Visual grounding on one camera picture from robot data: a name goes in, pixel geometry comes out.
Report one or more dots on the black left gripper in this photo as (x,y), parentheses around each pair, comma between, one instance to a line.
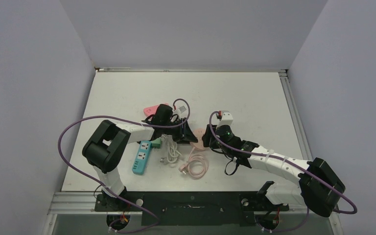
(189,136)

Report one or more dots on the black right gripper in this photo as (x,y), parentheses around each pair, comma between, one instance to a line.
(209,140)

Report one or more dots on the green plug adapter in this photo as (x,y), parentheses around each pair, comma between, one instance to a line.
(157,143)

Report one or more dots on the pink triangular power strip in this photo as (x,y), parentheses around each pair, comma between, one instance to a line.
(150,110)

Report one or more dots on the teal power strip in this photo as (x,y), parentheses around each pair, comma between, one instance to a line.
(142,157)

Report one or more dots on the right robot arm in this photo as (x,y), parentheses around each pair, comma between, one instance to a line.
(314,183)

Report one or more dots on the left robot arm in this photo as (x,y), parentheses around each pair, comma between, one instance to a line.
(105,147)

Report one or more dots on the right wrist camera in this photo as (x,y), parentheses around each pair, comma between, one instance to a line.
(225,118)

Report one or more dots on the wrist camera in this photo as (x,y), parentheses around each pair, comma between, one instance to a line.
(181,111)
(225,118)

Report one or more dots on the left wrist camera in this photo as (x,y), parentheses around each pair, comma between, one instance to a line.
(181,111)

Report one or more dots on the aluminium table frame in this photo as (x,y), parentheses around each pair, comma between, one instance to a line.
(263,110)

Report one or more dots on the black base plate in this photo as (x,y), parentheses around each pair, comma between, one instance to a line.
(194,208)

